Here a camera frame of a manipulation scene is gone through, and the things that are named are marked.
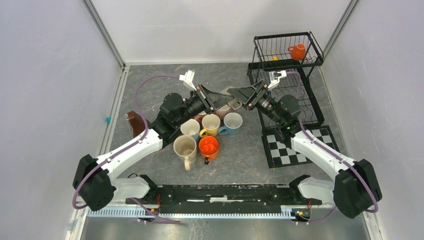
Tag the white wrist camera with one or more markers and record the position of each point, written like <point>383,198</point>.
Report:
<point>187,80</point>
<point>275,78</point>

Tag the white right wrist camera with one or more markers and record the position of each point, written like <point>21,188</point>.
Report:
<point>275,78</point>

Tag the checkerboard calibration board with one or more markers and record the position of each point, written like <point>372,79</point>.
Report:
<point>279,155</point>

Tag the light pink hexagonal mug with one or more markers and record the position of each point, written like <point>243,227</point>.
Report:
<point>223,111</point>

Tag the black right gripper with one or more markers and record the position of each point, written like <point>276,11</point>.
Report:
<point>250,96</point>

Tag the light blue hexagonal mug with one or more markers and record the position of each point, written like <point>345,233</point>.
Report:
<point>191,128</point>

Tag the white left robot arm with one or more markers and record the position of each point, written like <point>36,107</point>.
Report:
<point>96,181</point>

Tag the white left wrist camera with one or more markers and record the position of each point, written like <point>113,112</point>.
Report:
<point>187,80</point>

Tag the beige grey mug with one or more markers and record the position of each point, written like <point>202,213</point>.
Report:
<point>234,104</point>

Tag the salmon floral mug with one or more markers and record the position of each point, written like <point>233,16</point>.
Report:
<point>199,117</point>

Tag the yellow mug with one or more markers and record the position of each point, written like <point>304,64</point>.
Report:
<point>210,125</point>

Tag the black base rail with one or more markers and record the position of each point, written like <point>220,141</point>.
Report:
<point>225,198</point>

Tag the small orange cup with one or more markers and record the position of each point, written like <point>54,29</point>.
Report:
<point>297,52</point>

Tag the black wire dish rack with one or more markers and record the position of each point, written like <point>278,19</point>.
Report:
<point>297,82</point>

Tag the teal blue mug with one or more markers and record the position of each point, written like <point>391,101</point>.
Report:
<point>231,124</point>

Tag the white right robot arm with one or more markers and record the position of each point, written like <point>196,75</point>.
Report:
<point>354,186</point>

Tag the cream floral mug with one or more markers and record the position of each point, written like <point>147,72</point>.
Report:
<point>185,147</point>

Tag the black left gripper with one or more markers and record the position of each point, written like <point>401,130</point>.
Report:
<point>211,100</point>

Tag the orange ribbed mug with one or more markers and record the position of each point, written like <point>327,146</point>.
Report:
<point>209,148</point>

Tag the brown wedge block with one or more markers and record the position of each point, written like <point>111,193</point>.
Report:
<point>135,123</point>

